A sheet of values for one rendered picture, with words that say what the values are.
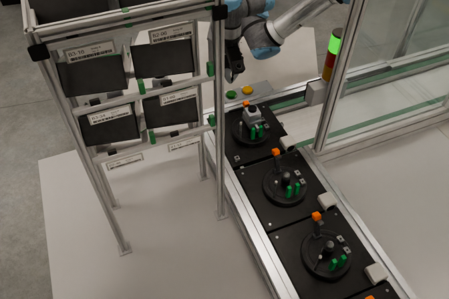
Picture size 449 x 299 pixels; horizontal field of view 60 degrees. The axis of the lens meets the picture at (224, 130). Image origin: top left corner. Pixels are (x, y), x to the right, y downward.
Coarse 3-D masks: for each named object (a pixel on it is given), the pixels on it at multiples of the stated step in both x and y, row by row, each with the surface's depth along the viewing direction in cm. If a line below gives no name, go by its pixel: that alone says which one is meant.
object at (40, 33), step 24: (168, 0) 69; (192, 0) 69; (216, 0) 71; (48, 24) 64; (72, 24) 64; (96, 24) 66; (120, 24) 67; (216, 24) 75; (192, 48) 98; (216, 48) 79; (48, 72) 69; (192, 72) 105; (216, 72) 84; (216, 96) 89; (72, 120) 78; (216, 120) 95; (216, 144) 103; (96, 168) 116; (216, 168) 111; (96, 192) 96; (216, 192) 121; (216, 216) 130; (120, 240) 117
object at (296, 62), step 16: (144, 32) 202; (304, 32) 202; (240, 48) 192; (288, 48) 192; (304, 48) 192; (256, 64) 184; (272, 64) 184; (288, 64) 184; (304, 64) 184; (144, 80) 177; (176, 80) 176; (224, 80) 176; (240, 80) 176; (256, 80) 176; (272, 80) 176; (288, 80) 176; (304, 80) 176; (208, 96) 169
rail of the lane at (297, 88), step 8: (312, 80) 161; (280, 88) 158; (288, 88) 158; (296, 88) 159; (304, 88) 158; (256, 96) 155; (264, 96) 155; (272, 96) 155; (280, 96) 155; (288, 96) 156; (296, 96) 159; (224, 104) 152; (232, 104) 152; (240, 104) 153; (256, 104) 152; (272, 104) 156; (208, 112) 149; (224, 112) 149
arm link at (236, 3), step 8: (224, 0) 123; (232, 0) 123; (240, 0) 124; (232, 8) 124; (240, 8) 126; (232, 16) 126; (240, 16) 128; (224, 24) 129; (232, 24) 129; (240, 24) 131
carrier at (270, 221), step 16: (272, 160) 132; (288, 160) 132; (304, 160) 132; (240, 176) 128; (256, 176) 128; (272, 176) 125; (288, 176) 119; (304, 176) 128; (256, 192) 124; (272, 192) 121; (288, 192) 117; (304, 192) 121; (320, 192) 124; (256, 208) 120; (272, 208) 120; (288, 208) 120; (304, 208) 120; (320, 208) 120; (272, 224) 116; (288, 224) 116
